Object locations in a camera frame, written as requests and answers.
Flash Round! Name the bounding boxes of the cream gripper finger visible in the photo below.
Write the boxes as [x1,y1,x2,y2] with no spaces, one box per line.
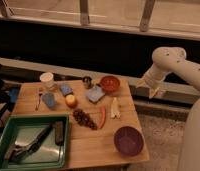
[149,88,159,99]
[136,80,144,88]

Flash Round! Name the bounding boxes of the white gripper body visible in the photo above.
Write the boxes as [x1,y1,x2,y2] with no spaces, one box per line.
[140,68,163,89]

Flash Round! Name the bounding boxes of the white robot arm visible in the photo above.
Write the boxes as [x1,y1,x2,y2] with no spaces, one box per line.
[136,47,200,171]

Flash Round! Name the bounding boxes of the small metal cup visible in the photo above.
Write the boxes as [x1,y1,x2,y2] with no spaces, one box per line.
[82,76,92,89]

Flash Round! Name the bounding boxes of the clear plastic cup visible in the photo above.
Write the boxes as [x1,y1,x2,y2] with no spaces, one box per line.
[40,72,55,91]

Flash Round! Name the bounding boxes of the orange bowl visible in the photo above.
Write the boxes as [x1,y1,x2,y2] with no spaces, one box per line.
[100,75,120,93]

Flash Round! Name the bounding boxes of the peeled banana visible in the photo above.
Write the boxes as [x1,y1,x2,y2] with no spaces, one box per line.
[111,97,120,118]

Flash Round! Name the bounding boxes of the red chili pepper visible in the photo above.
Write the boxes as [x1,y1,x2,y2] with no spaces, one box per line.
[98,107,106,129]

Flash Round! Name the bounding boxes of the purple bowl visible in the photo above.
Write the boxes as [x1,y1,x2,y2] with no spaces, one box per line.
[114,126,144,157]

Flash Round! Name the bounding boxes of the wooden board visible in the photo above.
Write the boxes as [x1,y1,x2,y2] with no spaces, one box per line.
[12,78,149,169]

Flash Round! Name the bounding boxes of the bunch of dark grapes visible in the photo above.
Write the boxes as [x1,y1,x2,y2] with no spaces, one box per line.
[73,109,97,130]

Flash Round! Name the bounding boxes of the yellow apple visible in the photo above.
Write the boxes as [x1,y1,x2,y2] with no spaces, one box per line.
[65,94,77,108]

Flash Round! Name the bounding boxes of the blue sponge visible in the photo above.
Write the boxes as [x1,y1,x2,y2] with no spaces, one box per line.
[60,83,73,96]

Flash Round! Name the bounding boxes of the dark rectangular block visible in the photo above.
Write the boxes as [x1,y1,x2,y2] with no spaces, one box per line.
[55,121,64,145]

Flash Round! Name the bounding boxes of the small fork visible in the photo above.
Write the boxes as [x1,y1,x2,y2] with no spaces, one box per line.
[35,88,43,111]

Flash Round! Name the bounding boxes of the green plastic tray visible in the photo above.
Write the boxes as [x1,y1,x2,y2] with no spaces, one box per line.
[0,115,69,171]

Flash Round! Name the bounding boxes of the black tongs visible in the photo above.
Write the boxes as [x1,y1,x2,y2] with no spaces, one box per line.
[4,124,53,163]

